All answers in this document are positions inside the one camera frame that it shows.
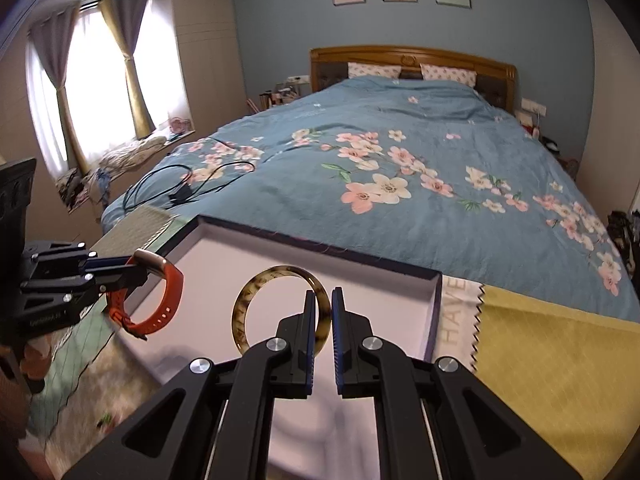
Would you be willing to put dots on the patchwork patterned cloth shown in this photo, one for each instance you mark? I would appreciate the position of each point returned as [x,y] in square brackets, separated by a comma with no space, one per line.
[532,312]

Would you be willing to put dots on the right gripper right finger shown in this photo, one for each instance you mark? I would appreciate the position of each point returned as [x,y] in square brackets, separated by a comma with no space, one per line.
[434,420]

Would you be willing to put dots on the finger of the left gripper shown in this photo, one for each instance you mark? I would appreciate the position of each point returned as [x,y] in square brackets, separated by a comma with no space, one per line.
[118,283]
[96,263]

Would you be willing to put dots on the pink item on sill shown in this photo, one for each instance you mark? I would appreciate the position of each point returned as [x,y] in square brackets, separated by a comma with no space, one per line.
[180,126]

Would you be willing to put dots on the beige wardrobe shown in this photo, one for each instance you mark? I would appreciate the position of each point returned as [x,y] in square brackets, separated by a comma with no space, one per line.
[208,48]

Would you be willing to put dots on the blue floral duvet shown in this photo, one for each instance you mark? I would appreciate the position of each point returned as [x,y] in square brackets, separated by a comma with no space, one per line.
[434,146]

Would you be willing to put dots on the right polka dot pillow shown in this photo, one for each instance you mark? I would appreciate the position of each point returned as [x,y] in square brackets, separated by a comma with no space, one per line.
[445,73]

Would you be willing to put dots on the purple yellow curtain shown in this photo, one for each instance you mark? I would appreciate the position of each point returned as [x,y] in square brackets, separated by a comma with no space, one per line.
[124,20]
[51,38]

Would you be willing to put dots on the orange smart watch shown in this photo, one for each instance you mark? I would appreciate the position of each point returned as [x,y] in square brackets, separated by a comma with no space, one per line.
[142,314]

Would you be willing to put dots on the polka dot pillow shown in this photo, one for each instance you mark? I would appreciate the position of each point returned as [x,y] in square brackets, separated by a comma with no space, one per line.
[355,70]
[445,73]

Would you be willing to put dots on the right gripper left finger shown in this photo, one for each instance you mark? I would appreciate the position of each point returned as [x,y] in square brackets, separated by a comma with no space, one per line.
[211,420]

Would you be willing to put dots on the right purple yellow curtain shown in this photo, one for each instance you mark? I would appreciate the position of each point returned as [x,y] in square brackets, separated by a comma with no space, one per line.
[124,20]

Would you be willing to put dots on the left purple yellow curtain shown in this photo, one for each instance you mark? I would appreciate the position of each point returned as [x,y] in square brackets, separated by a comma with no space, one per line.
[51,38]

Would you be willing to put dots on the clothes pile on sill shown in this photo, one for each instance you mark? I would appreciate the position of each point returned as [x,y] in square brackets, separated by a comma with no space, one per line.
[74,187]

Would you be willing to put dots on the wooden headboard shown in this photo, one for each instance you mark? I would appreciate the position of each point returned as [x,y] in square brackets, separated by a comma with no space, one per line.
[495,81]

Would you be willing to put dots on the left polka dot pillow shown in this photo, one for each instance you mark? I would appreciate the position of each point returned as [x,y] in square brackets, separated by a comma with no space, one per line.
[355,70]

